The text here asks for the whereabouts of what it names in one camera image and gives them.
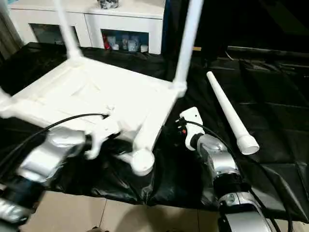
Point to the grey curtain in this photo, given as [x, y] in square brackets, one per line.
[9, 29]

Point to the small gold label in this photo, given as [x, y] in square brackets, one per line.
[197, 48]

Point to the dark grey bundle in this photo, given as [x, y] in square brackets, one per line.
[108, 3]

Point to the long black bar device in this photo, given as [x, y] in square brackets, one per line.
[265, 50]

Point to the white plastic table top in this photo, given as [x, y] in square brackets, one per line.
[84, 91]

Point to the white glass-door cabinet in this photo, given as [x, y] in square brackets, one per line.
[96, 21]

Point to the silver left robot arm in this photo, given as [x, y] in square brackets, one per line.
[48, 149]

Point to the black mat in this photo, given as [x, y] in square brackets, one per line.
[241, 181]

